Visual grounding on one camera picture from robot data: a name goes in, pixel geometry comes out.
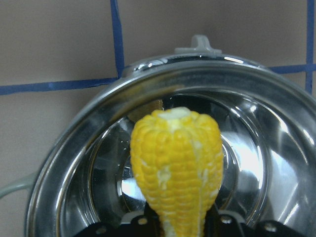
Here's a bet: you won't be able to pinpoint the brown paper table mat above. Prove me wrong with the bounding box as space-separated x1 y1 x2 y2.
0 0 316 196

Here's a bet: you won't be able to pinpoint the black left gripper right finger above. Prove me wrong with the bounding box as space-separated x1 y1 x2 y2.
204 202 309 237

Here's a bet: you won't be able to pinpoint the pale green cooking pot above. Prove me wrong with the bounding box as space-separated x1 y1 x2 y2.
0 35 316 237

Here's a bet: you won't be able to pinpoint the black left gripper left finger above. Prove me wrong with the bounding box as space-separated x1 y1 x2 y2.
75 211 163 237

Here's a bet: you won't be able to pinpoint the yellow corn cob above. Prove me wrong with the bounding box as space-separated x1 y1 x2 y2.
130 107 224 237

